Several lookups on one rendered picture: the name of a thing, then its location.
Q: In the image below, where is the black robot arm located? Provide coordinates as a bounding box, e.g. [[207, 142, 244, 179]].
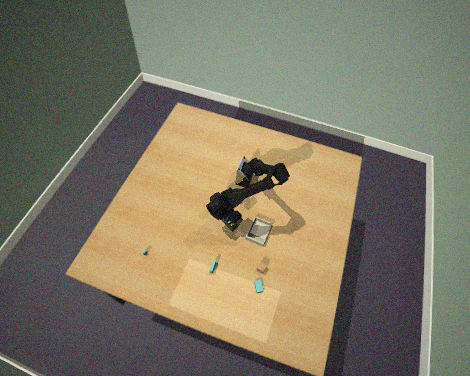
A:
[[206, 158, 290, 220]]

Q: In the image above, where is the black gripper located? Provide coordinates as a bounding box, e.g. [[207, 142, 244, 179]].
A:
[[210, 192, 242, 224]]

